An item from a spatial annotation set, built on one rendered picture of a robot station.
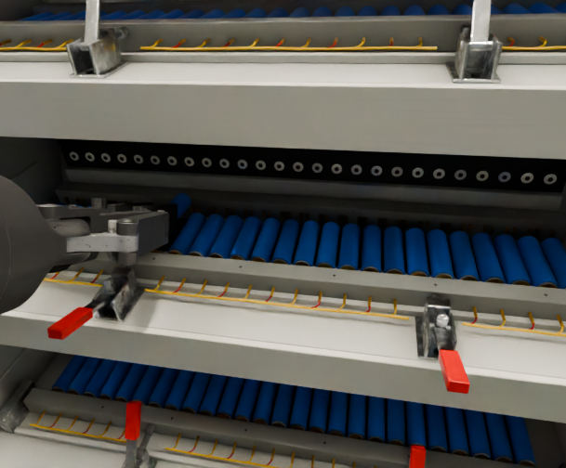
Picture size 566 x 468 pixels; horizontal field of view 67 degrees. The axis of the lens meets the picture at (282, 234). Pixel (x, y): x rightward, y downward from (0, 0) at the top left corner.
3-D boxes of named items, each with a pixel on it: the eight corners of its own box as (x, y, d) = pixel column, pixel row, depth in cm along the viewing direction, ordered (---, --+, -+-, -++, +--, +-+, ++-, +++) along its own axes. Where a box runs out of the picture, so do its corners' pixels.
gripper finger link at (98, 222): (26, 204, 24) (46, 206, 24) (141, 201, 35) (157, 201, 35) (27, 271, 25) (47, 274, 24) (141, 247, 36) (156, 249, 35)
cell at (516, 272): (510, 250, 41) (529, 297, 36) (491, 248, 42) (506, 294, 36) (516, 234, 40) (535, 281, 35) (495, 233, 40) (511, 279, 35)
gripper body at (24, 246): (-1, 172, 18) (121, 177, 27) (-166, 162, 19) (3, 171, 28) (3, 346, 19) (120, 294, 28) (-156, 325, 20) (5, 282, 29)
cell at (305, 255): (320, 235, 44) (311, 277, 39) (302, 233, 45) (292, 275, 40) (320, 220, 43) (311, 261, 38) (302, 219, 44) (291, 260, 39)
